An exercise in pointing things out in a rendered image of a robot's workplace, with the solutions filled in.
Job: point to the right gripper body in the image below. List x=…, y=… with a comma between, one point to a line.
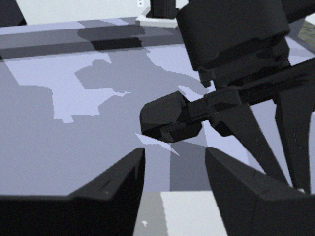
x=165, y=110

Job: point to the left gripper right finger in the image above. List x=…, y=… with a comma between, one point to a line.
x=252, y=203

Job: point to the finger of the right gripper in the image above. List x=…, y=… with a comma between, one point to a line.
x=244, y=126
x=293, y=119

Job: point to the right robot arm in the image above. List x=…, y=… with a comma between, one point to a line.
x=231, y=30

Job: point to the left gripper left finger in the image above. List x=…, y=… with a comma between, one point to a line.
x=111, y=211

